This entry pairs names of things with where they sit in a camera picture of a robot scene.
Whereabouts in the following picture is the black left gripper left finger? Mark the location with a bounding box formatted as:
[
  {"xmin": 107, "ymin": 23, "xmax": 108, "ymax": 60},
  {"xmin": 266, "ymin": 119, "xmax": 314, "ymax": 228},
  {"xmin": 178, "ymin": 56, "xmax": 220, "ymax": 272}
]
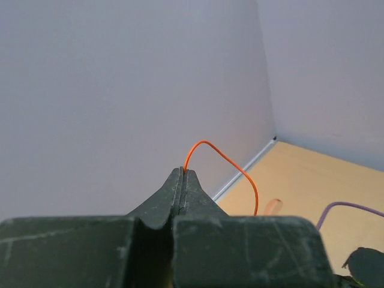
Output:
[{"xmin": 1, "ymin": 168, "xmax": 184, "ymax": 287}]

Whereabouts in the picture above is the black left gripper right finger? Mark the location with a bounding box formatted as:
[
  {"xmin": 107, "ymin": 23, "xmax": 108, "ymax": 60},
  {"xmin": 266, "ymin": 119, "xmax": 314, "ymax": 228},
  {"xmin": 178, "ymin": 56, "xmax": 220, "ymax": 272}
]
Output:
[{"xmin": 173, "ymin": 170, "xmax": 336, "ymax": 287}]

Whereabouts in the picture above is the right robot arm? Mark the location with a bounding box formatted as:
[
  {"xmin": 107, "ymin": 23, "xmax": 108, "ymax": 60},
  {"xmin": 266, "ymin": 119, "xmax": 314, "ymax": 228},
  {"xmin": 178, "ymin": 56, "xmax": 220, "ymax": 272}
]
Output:
[{"xmin": 334, "ymin": 247, "xmax": 383, "ymax": 287}]

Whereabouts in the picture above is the orange cable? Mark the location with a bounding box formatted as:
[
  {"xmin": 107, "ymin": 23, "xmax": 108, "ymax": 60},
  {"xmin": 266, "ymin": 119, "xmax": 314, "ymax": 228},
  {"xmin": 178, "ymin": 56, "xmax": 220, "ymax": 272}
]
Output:
[{"xmin": 183, "ymin": 140, "xmax": 283, "ymax": 217}]

